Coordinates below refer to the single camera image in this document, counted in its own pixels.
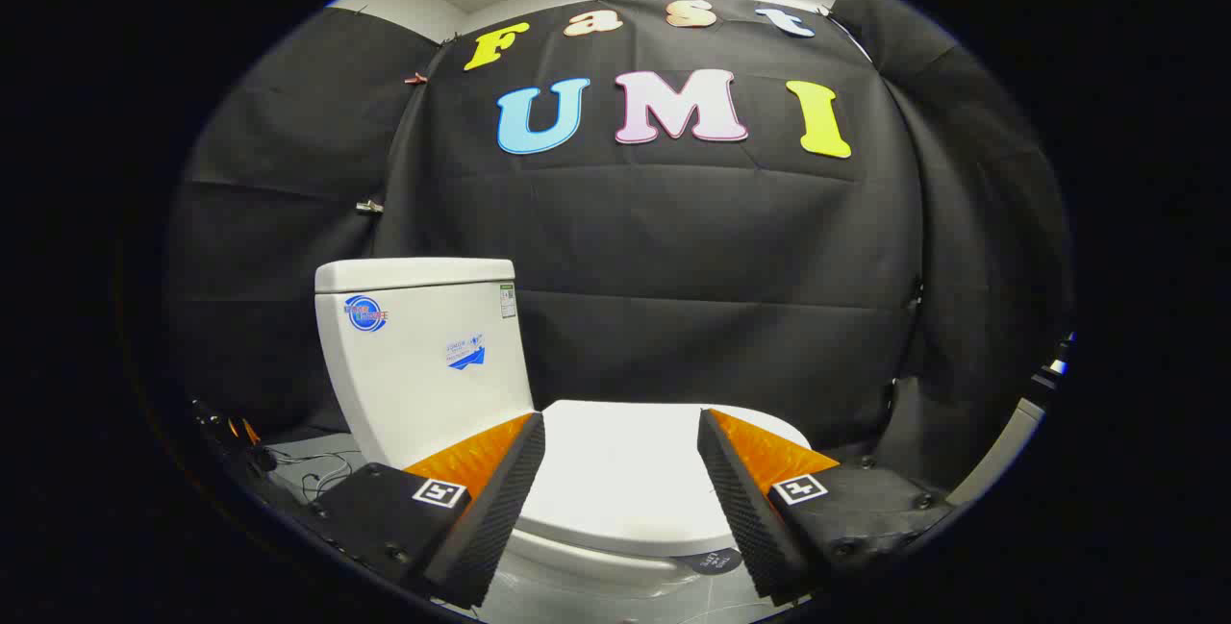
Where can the black round lid pull tab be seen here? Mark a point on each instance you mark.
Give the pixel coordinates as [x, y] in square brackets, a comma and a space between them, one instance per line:
[710, 561]

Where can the white toilet tank cover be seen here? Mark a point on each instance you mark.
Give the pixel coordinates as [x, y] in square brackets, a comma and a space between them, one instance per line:
[414, 275]

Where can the red cloth clip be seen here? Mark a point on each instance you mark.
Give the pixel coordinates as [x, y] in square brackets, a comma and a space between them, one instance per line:
[415, 79]

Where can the white striped device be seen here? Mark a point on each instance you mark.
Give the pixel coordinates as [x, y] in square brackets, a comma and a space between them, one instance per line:
[1053, 364]

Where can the dark device with orange parts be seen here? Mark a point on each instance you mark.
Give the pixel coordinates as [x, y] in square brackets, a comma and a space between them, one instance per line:
[236, 436]

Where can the white ceramic toilet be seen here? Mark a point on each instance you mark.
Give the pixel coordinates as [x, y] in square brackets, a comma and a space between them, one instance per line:
[423, 384]

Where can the metal cloth clip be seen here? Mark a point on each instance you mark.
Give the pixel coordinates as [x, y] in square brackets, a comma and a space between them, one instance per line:
[368, 207]

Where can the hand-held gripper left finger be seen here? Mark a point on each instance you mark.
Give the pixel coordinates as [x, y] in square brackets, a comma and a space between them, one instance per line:
[500, 509]

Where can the grey board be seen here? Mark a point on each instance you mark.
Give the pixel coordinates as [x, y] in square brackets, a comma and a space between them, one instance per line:
[995, 456]

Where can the black backdrop cloth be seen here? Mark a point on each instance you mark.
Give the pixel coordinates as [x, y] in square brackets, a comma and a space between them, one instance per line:
[673, 249]

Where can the white toilet lid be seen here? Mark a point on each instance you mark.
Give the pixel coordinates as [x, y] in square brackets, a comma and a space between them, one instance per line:
[620, 470]

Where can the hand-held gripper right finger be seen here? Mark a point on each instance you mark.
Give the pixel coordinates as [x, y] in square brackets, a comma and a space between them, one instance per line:
[745, 509]

